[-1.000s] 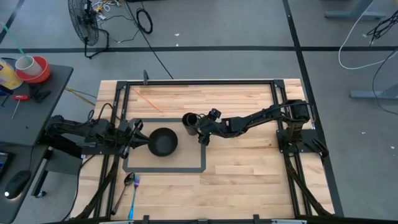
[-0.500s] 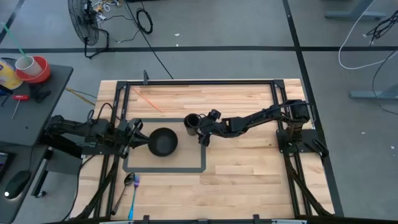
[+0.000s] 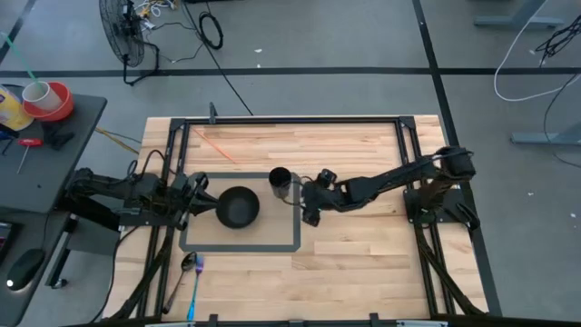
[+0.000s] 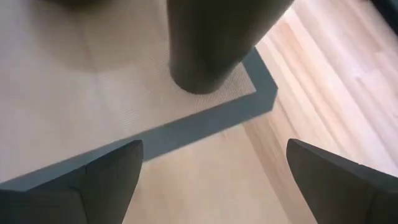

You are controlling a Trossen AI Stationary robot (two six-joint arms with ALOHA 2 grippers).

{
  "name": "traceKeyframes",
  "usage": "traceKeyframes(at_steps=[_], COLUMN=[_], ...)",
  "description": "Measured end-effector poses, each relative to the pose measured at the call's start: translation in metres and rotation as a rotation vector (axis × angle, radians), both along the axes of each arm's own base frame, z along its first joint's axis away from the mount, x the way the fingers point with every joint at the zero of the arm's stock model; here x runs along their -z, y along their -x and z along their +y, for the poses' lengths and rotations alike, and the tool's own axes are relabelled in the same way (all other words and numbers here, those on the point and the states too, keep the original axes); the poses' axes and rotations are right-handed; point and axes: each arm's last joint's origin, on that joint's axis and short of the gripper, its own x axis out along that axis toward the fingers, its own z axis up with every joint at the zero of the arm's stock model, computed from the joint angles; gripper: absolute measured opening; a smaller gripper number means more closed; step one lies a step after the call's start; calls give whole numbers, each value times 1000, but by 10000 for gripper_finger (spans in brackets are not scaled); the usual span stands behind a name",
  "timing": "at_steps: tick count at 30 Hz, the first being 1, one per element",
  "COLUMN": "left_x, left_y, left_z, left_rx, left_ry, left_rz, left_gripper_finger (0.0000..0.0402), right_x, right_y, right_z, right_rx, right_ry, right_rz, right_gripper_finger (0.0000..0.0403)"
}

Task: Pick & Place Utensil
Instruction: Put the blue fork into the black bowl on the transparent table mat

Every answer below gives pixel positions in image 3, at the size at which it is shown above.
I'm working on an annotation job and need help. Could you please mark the blue plastic fork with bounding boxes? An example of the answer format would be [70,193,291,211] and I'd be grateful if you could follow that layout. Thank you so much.
[186,254,205,322]

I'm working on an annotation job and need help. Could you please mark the black floor fan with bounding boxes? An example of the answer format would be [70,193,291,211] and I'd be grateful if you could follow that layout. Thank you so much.
[98,0,160,86]

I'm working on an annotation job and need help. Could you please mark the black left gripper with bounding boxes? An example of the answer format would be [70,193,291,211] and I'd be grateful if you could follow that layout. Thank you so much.
[173,171,222,231]

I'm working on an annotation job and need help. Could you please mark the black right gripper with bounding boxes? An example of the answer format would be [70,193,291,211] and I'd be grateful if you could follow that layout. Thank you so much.
[299,181,347,227]

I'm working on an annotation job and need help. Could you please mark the black computer mouse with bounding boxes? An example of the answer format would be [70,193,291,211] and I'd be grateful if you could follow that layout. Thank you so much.
[6,248,46,292]

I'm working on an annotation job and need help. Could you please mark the white paper cup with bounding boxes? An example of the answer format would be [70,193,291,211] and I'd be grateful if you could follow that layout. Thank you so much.
[21,80,63,113]

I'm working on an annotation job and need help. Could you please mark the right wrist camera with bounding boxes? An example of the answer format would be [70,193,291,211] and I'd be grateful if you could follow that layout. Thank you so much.
[317,168,338,188]

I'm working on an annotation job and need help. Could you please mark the orange straw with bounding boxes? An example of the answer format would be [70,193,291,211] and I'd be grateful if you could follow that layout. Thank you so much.
[190,126,237,164]

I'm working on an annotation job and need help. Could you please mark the orange plastic bowl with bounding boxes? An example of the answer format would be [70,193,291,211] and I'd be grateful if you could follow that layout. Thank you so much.
[22,81,74,123]

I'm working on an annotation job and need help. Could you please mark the red-handled tool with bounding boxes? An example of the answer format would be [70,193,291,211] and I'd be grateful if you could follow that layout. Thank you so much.
[16,138,44,175]

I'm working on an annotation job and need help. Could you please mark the dark metal spoon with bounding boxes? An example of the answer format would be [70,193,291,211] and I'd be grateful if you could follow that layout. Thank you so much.
[162,251,198,315]

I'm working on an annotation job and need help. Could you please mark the green straw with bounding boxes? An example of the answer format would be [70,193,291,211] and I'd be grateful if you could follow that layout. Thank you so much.
[0,32,37,85]

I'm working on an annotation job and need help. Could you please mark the black tall cup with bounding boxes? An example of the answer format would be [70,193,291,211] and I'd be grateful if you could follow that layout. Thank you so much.
[268,166,293,200]

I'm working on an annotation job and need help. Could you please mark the black small object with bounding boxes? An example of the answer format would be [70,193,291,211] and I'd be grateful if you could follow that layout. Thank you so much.
[43,122,76,151]

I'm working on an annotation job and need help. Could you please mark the yellow canister with white lid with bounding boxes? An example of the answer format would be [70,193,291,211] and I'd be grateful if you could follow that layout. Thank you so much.
[0,84,35,132]

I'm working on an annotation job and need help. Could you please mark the black aluminium table frame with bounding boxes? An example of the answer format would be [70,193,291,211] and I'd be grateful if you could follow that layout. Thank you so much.
[108,115,489,327]

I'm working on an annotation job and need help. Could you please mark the black cable bundle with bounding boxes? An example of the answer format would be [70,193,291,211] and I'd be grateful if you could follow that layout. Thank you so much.
[535,15,581,60]

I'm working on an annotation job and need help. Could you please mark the black bowl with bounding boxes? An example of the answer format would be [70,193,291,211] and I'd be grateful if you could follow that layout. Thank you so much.
[214,185,261,230]

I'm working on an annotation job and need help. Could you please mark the white floor cable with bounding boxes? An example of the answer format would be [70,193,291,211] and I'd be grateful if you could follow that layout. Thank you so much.
[493,0,581,104]

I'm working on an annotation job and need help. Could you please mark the black coiled floor cable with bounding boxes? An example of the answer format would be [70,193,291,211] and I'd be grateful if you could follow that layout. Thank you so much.
[181,0,254,116]

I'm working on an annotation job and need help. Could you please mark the dark side table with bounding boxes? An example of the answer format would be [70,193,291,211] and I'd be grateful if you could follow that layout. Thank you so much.
[0,84,108,214]

